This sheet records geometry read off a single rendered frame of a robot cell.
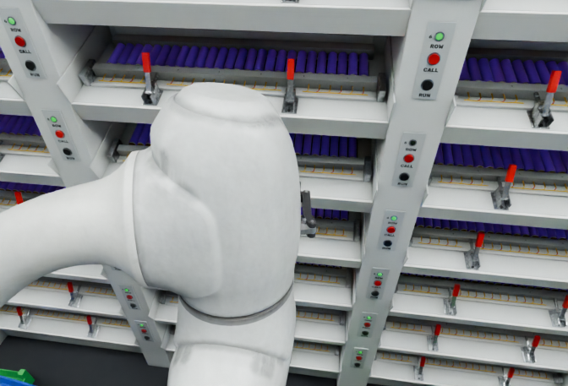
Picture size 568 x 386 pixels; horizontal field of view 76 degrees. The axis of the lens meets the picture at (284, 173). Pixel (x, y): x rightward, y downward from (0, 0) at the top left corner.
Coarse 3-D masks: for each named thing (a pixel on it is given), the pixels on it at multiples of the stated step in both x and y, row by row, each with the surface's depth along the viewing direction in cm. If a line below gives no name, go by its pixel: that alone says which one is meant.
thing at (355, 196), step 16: (112, 128) 85; (128, 128) 90; (112, 144) 83; (368, 144) 84; (96, 160) 79; (112, 160) 84; (368, 160) 78; (96, 176) 80; (336, 176) 79; (352, 176) 79; (368, 176) 76; (320, 192) 77; (336, 192) 77; (352, 192) 77; (368, 192) 77; (320, 208) 80; (336, 208) 79; (352, 208) 78; (368, 208) 77
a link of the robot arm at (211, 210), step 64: (192, 128) 22; (256, 128) 22; (64, 192) 25; (128, 192) 23; (192, 192) 22; (256, 192) 23; (0, 256) 24; (64, 256) 24; (128, 256) 23; (192, 256) 23; (256, 256) 25
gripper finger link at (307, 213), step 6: (306, 192) 59; (306, 198) 57; (306, 204) 55; (306, 210) 54; (306, 216) 52; (312, 216) 52; (306, 222) 52; (312, 222) 51; (306, 234) 52; (312, 234) 51
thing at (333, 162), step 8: (120, 144) 84; (120, 152) 84; (128, 152) 83; (304, 160) 79; (312, 160) 79; (320, 160) 79; (328, 160) 79; (336, 160) 79; (344, 160) 79; (352, 160) 79; (360, 160) 78; (304, 168) 79; (336, 168) 80; (344, 168) 80; (352, 168) 79; (360, 168) 79
